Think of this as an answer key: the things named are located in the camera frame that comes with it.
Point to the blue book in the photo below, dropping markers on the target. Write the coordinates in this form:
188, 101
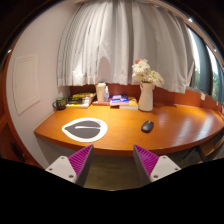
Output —
118, 100

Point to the dark green mug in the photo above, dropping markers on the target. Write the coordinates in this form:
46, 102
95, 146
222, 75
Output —
60, 103

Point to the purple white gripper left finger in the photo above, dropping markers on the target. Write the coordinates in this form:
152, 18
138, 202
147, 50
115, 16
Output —
74, 168

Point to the white cylindrical container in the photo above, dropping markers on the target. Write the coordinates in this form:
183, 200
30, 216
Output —
100, 90

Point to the window with dark frame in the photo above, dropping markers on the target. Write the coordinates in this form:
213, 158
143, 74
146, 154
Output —
208, 75

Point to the white pink flower bouquet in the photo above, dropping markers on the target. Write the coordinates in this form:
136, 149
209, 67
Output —
143, 73

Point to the stack of books left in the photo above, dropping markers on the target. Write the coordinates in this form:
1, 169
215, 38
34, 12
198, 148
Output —
80, 100

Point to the red flat book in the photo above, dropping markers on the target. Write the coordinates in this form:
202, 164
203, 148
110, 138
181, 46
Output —
100, 103

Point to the white curtain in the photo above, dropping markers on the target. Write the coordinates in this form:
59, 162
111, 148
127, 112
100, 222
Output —
103, 39

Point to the grey leaf-shaped mouse pad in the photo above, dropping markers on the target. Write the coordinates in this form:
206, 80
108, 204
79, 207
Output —
85, 130

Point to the yellow white book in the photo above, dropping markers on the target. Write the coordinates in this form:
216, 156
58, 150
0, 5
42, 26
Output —
132, 105

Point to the black computer mouse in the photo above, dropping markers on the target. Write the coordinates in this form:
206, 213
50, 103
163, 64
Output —
147, 126

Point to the white ceramic vase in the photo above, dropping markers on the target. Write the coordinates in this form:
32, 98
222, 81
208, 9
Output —
146, 97

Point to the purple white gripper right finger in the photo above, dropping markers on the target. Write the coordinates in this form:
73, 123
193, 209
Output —
152, 167

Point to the small clear bottle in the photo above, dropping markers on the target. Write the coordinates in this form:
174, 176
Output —
106, 94

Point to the white wall panel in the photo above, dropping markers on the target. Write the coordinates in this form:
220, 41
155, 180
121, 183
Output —
25, 82

